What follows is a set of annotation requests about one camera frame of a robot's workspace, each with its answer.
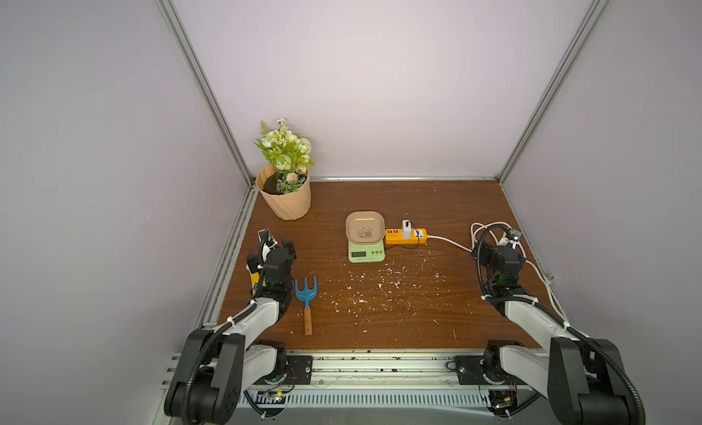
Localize aluminium front rail frame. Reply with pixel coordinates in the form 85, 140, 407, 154
161, 350, 612, 391

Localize beige flower pot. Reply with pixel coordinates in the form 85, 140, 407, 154
256, 163, 312, 220

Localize left controller circuit board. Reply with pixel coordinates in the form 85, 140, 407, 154
255, 390, 287, 410

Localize white USB charger adapter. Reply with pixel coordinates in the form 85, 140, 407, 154
401, 219, 413, 240

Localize green electronic kitchen scale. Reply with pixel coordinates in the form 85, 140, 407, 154
348, 240, 386, 263

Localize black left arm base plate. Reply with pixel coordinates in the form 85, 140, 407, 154
255, 355, 314, 387

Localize controller circuit board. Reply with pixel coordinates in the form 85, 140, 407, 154
487, 390, 518, 419
255, 390, 287, 410

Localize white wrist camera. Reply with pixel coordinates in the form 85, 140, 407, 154
258, 229, 277, 265
497, 229, 522, 249

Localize green white artificial flowers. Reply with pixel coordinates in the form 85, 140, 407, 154
255, 118, 314, 195

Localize black USB charging cable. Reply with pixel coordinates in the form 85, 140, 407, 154
383, 224, 423, 251

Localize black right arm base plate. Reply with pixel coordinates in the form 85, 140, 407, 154
447, 356, 526, 386

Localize white power strip cord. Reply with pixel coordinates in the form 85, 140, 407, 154
426, 221, 569, 322

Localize blue garden fork wooden handle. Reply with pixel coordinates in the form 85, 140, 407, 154
294, 276, 318, 336

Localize orange power strip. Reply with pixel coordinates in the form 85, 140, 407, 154
385, 228, 428, 247

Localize right controller circuit board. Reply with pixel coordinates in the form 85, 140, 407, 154
487, 390, 518, 419

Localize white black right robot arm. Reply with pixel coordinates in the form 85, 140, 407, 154
470, 222, 646, 424

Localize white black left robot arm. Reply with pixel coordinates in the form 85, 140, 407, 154
164, 240, 296, 424

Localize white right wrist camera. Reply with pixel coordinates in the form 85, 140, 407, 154
497, 229, 522, 249

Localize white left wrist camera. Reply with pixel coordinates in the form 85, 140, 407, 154
258, 229, 277, 265

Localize beige panda scale bowl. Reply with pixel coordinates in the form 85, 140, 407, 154
346, 211, 385, 244

